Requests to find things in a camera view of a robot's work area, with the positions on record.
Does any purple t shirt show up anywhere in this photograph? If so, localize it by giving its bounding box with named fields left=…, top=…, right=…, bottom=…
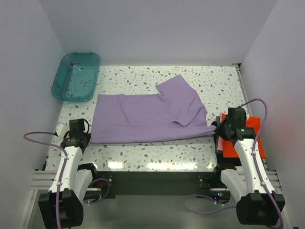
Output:
left=90, top=75, right=215, bottom=144

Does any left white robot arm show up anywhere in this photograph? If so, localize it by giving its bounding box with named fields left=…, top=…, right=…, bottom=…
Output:
left=38, top=119, right=99, bottom=229

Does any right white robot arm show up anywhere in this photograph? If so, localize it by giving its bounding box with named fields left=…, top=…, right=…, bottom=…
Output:
left=212, top=108, right=285, bottom=229

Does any pink folded t shirt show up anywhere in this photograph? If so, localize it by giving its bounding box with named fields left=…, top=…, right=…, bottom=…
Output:
left=216, top=136, right=224, bottom=152

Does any teal plastic basket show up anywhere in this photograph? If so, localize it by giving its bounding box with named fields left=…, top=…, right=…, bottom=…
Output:
left=51, top=52, right=101, bottom=103

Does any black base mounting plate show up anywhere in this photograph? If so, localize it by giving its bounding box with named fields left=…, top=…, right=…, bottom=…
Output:
left=85, top=171, right=231, bottom=202

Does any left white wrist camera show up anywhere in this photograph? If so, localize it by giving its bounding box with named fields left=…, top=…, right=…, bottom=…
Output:
left=55, top=123, right=69, bottom=137

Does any aluminium frame rail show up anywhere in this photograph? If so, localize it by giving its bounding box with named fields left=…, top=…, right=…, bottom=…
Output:
left=31, top=170, right=282, bottom=193

